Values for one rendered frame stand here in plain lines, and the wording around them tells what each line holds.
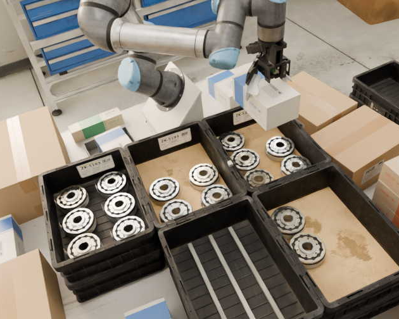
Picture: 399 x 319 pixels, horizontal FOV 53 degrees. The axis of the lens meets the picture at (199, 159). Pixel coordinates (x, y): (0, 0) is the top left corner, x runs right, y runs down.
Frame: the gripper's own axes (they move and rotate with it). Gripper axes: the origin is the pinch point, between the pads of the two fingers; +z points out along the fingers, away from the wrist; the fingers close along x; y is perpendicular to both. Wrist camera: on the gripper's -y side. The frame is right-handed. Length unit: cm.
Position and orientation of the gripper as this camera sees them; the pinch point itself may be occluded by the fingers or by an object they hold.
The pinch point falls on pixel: (265, 91)
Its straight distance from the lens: 129.7
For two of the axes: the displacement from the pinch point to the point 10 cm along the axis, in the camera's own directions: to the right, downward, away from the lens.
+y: 4.6, 6.1, -6.5
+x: 8.9, -3.9, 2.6
